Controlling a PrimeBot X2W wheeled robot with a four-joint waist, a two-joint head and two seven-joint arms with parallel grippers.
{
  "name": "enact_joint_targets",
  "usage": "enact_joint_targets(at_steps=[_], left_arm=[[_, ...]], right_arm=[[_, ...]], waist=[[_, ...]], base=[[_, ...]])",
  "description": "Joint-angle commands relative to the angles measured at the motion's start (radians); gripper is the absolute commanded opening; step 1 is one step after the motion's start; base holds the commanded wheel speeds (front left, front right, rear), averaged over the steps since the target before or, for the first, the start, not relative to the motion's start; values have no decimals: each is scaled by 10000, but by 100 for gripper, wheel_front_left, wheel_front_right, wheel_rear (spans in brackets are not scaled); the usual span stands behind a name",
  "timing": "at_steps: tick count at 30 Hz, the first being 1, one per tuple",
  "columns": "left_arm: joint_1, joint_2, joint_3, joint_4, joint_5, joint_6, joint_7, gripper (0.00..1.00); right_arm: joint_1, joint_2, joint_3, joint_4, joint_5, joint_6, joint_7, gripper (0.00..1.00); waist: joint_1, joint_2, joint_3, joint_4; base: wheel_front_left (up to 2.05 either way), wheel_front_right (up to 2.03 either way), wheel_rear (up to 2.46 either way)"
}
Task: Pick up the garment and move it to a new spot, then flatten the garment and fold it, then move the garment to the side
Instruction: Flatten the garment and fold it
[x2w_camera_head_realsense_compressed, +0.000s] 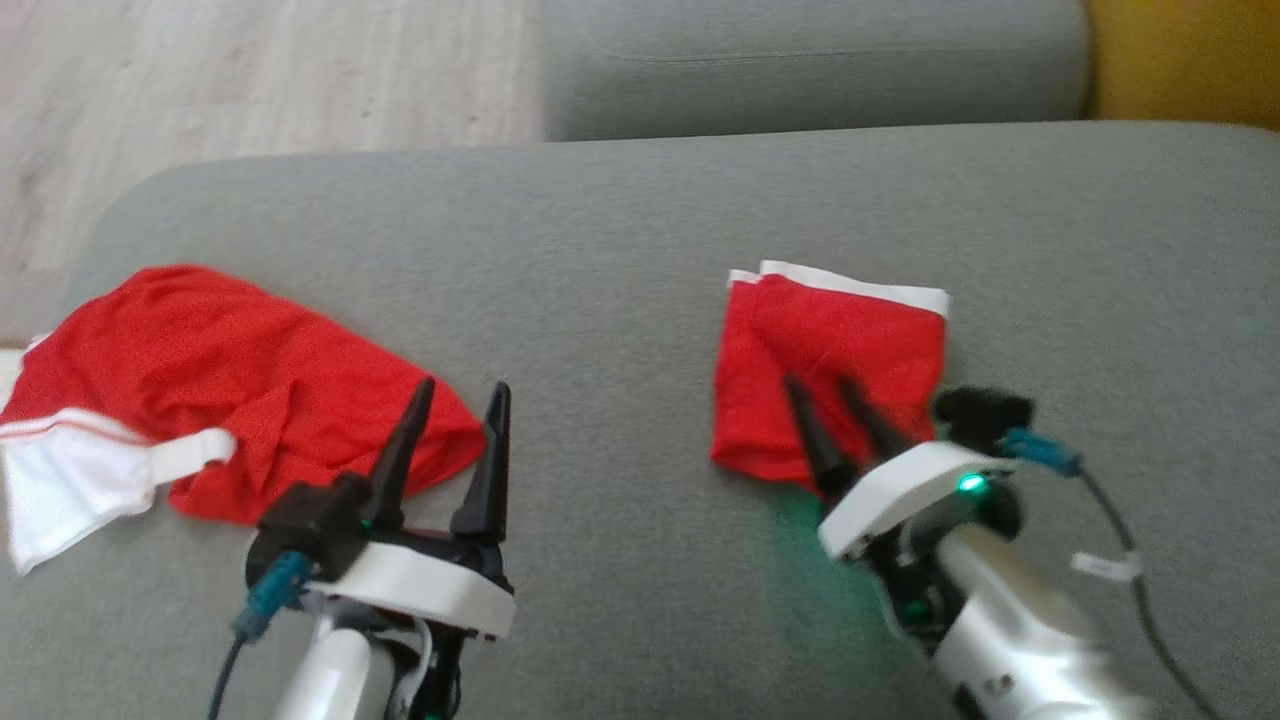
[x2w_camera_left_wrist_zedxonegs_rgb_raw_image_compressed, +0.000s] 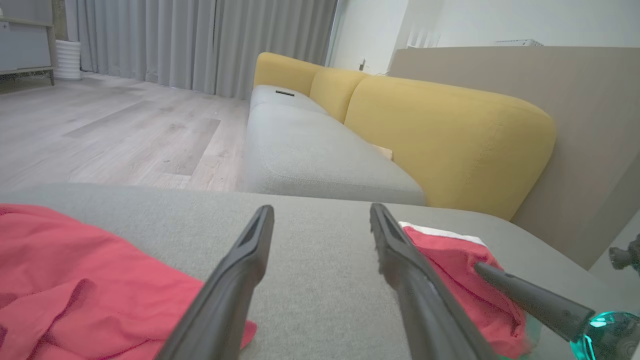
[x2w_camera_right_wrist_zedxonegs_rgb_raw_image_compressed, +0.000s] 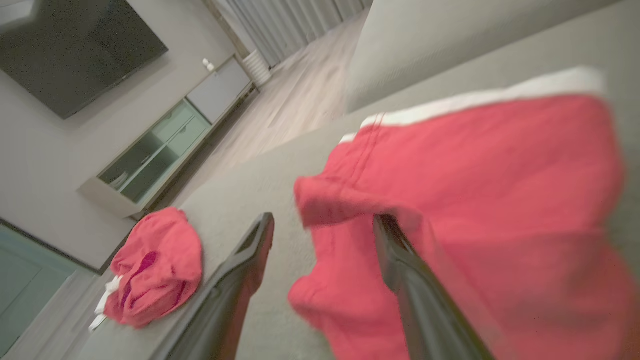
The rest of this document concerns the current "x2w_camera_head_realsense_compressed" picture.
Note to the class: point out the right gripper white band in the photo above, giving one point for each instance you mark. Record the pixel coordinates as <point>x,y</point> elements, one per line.
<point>900,495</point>

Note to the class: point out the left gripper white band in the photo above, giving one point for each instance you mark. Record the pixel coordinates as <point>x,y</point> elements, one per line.
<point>430,590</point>

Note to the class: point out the red shorts with white band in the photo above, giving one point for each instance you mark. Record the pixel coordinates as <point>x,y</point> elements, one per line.
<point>830,340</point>

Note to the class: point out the red white-sleeved t-shirt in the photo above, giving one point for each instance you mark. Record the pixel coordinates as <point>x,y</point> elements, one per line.
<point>200,360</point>

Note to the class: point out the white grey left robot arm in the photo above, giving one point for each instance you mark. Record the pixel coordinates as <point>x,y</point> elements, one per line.
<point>330,670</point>

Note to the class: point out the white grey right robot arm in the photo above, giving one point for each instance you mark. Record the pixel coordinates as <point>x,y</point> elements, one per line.
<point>1020,640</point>

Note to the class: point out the large grey sofa seat cushion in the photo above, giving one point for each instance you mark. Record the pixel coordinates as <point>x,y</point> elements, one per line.
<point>640,300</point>

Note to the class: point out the grey sofa back cushion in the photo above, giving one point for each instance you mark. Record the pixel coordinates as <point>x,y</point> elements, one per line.
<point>800,70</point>

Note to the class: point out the white floor rug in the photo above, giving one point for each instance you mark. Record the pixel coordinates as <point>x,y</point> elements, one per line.
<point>6,365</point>

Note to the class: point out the mustard yellow cushion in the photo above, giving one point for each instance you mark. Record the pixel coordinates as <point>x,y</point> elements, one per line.
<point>1190,55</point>

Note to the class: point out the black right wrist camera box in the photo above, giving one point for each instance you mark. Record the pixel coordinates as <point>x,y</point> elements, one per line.
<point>985,412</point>

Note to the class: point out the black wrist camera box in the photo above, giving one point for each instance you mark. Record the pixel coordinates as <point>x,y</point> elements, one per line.
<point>305,525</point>
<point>985,412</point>

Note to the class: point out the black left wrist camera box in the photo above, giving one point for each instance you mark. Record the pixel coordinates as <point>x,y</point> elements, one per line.
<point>305,525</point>

